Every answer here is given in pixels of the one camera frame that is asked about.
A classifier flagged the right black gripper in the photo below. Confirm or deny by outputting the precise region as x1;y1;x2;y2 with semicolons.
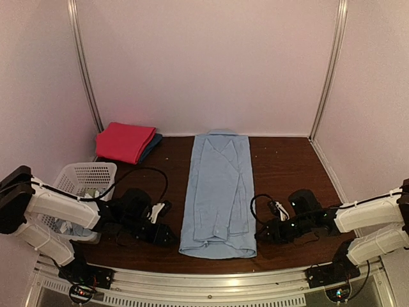
254;216;313;246

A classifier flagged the aluminium front rail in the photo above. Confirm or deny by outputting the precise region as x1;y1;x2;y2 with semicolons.
23;256;397;306

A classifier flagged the blue printed garment in basket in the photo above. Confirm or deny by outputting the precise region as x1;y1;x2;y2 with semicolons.
49;188;105;244

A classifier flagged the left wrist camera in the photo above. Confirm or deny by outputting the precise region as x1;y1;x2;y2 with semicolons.
148;200;172;224

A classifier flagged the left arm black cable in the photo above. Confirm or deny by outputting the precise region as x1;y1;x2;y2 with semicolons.
76;166;169;209

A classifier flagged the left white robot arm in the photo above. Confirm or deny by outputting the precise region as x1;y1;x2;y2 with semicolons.
1;162;178;284

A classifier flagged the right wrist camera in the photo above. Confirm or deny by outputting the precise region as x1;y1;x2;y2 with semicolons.
268;200;290;221

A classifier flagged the white plastic laundry basket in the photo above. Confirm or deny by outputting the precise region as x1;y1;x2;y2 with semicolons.
37;162;117;244

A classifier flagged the aluminium corner post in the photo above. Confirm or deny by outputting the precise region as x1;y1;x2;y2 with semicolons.
67;0;104;133
309;0;348;143

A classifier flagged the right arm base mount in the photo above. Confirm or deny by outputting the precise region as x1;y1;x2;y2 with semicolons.
305;239;360;288

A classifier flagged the folded pink cloth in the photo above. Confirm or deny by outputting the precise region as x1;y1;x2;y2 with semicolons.
96;122;157;164

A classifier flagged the folded dark blue cloth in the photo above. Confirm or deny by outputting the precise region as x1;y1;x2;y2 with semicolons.
137;133;163;164

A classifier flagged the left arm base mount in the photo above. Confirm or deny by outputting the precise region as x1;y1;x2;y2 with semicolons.
58;255;114;290

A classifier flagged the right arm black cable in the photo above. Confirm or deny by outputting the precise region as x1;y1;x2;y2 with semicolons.
249;193;275;237

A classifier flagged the light blue shirt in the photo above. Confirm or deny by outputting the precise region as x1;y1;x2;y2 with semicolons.
179;130;257;260

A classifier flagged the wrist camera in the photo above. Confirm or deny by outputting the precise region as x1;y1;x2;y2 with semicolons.
148;200;172;224
268;200;290;221

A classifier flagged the left aluminium corner post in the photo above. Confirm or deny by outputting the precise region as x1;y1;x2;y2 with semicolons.
67;0;104;133

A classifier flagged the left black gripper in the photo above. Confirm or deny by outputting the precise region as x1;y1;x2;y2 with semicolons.
121;215;179;247

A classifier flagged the right aluminium corner post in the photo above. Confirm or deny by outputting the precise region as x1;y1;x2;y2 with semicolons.
309;0;348;143

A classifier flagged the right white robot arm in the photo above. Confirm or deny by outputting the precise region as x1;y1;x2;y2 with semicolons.
254;180;408;283

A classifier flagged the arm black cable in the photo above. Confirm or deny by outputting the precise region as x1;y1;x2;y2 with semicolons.
76;166;169;209
249;193;275;237

